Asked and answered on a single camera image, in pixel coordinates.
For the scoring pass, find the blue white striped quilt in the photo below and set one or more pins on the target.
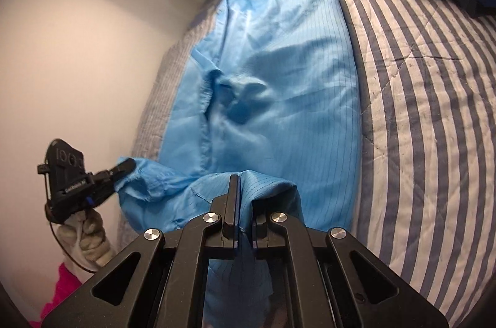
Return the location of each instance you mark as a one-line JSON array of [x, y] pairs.
[[426, 99]]

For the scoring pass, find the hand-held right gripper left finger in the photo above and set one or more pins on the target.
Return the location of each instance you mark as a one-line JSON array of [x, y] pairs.
[[232, 204]]

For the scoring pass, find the light blue pinstriped garment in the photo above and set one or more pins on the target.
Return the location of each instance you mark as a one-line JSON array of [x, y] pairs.
[[290, 80]]

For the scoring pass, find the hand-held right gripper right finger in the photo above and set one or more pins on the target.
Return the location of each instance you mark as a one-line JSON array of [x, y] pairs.
[[260, 235]]

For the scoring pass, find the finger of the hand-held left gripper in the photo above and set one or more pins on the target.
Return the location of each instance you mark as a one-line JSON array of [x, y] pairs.
[[124, 167], [101, 194]]

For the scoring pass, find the person's left hand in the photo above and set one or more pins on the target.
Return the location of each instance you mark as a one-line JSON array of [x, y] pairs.
[[89, 235]]

